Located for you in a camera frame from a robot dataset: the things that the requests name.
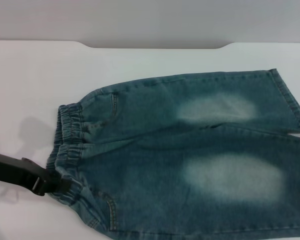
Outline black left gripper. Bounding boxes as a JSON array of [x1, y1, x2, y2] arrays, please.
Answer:
[[0, 149, 73, 197]]

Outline blue denim shorts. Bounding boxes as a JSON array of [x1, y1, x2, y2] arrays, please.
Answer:
[[45, 67, 300, 240]]

